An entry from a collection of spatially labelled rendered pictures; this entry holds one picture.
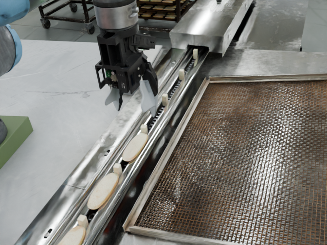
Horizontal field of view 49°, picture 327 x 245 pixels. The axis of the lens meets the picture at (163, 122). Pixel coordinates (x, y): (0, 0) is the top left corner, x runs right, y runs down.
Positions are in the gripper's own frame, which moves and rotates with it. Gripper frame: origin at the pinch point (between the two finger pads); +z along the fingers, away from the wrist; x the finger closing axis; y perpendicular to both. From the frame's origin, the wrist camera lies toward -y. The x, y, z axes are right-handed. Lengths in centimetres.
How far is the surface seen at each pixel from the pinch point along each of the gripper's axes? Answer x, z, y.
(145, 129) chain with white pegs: 0.4, 7.3, -1.9
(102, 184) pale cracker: -0.9, 7.9, 16.5
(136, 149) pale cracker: 1.2, 8.1, 4.7
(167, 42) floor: -85, 95, -225
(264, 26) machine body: 16, 13, -80
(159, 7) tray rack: -92, 63, -228
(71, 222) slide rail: -2.5, 8.9, 25.9
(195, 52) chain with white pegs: -0.1, 7.9, -43.8
